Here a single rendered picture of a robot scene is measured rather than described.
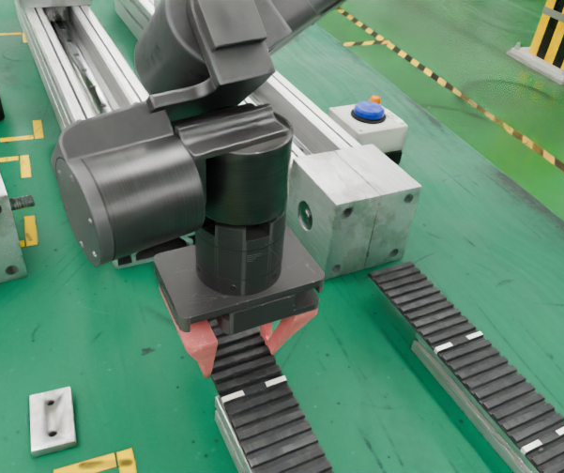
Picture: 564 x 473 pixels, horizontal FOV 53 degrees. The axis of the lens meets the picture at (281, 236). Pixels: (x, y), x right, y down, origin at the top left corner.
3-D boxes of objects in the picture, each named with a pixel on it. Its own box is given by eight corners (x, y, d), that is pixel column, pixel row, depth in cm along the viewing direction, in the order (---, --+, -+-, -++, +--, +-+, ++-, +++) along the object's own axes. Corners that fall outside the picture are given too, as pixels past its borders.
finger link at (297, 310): (193, 339, 46) (190, 250, 40) (273, 314, 49) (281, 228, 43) (224, 404, 41) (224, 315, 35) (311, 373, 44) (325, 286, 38)
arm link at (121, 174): (244, -33, 30) (190, 40, 37) (14, -8, 24) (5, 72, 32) (324, 182, 30) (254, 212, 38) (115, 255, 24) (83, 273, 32)
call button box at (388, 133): (400, 164, 78) (410, 123, 75) (340, 176, 75) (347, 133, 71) (368, 138, 84) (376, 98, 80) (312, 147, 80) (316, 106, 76)
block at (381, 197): (419, 253, 63) (441, 181, 57) (323, 281, 58) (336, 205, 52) (374, 209, 69) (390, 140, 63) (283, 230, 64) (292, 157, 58)
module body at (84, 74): (208, 248, 61) (209, 180, 55) (114, 269, 57) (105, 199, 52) (70, 14, 116) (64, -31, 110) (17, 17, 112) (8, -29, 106)
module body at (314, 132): (358, 213, 68) (371, 151, 63) (283, 230, 64) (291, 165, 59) (161, 9, 123) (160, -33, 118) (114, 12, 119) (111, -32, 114)
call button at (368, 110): (388, 124, 76) (390, 111, 75) (362, 129, 74) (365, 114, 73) (371, 112, 78) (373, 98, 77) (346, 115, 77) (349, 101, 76)
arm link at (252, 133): (315, 120, 31) (257, 82, 34) (204, 152, 27) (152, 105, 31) (304, 221, 35) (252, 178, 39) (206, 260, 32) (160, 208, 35)
